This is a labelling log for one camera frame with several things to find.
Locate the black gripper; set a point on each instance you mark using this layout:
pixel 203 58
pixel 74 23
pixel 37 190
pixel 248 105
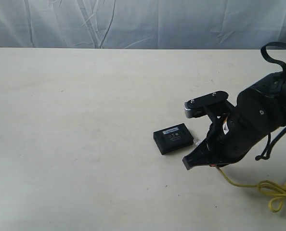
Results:
pixel 230 136

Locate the black network box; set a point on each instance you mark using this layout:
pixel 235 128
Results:
pixel 173 138

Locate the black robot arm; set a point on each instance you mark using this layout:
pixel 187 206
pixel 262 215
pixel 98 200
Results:
pixel 263 105

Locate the grey wrinkled backdrop cloth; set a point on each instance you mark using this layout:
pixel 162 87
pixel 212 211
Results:
pixel 142 24

